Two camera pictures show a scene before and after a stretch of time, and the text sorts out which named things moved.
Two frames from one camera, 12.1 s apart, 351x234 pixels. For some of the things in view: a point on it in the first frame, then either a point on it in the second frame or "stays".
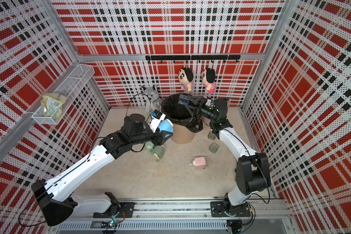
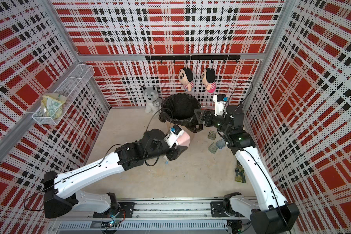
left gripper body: (157, 138) to (172, 153)
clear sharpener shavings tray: (213, 147) stays
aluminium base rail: (258, 214) stays
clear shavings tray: (211, 135) stays
